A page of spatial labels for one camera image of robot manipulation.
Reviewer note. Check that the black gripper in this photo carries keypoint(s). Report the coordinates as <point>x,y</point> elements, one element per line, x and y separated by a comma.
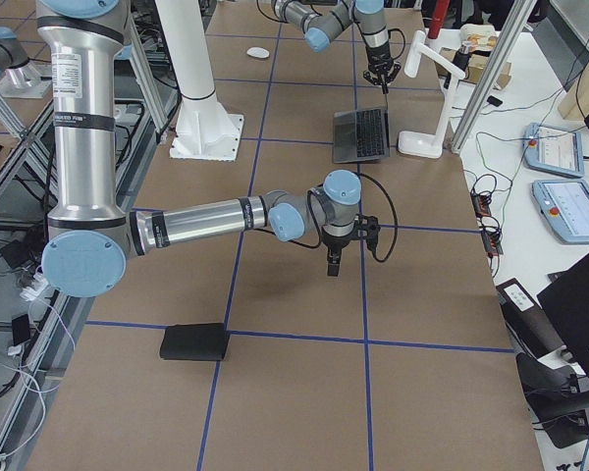
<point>377,54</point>
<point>335,240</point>

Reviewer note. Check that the grey laptop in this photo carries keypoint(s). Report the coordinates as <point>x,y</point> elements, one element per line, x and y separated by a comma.
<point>361,135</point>

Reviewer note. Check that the white computer mouse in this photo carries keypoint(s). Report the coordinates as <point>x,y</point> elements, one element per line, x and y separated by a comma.
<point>258,53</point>

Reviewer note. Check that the black mouse pad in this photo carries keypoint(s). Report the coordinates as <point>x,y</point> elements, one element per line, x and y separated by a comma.
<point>195,342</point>

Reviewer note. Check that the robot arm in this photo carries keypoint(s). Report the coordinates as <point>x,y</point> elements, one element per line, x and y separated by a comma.
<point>320,30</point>
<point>90,236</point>

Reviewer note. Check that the blue teach pendant far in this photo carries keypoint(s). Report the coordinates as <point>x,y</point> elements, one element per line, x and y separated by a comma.
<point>553,150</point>

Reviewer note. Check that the blue teach pendant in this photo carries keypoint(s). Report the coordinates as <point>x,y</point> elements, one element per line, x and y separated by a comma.
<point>553,150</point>
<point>564,205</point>

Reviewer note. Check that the blue teach pendant near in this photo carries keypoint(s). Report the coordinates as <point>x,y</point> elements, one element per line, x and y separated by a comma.
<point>564,205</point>

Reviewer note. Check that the aluminium frame post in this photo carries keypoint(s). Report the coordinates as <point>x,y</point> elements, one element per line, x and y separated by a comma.
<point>518,17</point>

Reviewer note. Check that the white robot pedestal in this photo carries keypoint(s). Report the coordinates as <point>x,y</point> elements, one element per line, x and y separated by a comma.
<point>204,129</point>

